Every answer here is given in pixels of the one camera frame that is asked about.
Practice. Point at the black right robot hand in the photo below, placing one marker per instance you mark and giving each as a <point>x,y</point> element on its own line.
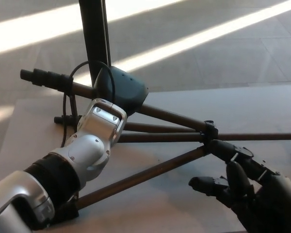
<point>269,201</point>

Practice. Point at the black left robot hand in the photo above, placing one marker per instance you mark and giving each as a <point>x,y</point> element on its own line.
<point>126,89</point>

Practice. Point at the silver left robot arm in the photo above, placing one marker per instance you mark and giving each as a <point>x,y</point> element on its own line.
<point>92,150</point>

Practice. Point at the black upright pole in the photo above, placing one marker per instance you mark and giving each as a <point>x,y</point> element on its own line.
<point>93,36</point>

